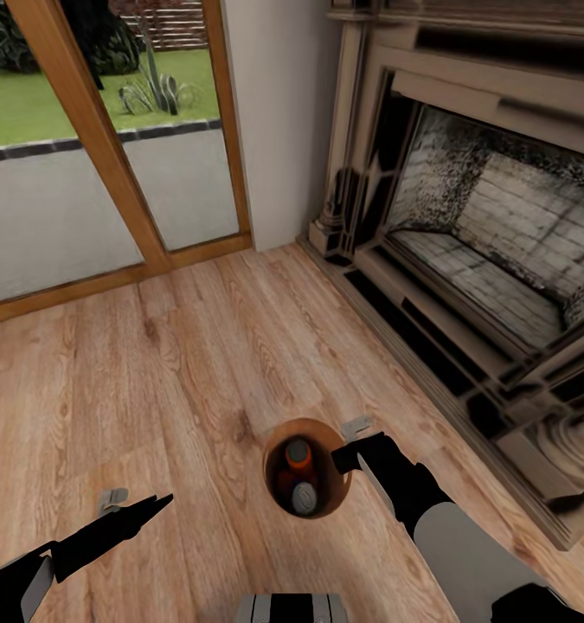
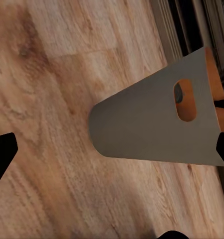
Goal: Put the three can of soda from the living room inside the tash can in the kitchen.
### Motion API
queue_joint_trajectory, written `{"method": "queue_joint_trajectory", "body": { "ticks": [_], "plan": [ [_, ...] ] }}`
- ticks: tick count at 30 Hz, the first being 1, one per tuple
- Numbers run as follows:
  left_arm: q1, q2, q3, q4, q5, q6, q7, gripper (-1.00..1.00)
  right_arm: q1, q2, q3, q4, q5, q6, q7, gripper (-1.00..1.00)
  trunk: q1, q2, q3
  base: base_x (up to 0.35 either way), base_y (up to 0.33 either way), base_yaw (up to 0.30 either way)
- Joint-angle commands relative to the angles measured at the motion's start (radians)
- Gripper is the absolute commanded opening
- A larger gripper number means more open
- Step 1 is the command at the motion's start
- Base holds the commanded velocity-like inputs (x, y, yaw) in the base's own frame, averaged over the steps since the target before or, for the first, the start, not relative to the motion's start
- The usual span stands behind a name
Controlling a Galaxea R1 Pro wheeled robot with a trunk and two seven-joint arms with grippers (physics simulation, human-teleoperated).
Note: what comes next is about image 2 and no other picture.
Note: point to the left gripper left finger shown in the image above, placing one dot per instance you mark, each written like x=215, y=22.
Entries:
x=8, y=150

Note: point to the wood fireplace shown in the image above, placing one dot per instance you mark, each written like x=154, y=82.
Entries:
x=187, y=25

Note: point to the trash can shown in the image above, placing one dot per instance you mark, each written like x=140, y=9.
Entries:
x=142, y=121

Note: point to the can of soda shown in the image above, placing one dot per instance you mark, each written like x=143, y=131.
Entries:
x=178, y=94

